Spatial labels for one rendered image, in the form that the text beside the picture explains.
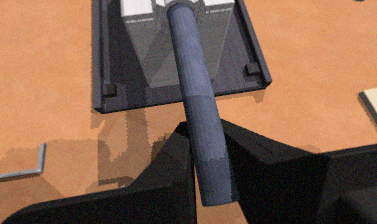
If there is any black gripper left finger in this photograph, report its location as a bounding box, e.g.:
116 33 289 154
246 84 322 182
0 121 197 224

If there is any grey l-shaped hex key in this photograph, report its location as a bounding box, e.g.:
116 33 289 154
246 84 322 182
0 143 47 179

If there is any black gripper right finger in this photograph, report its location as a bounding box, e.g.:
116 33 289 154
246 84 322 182
220 118 377 224

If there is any blue-grey cylinder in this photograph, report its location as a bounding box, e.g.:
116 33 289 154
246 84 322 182
167 2 240 206

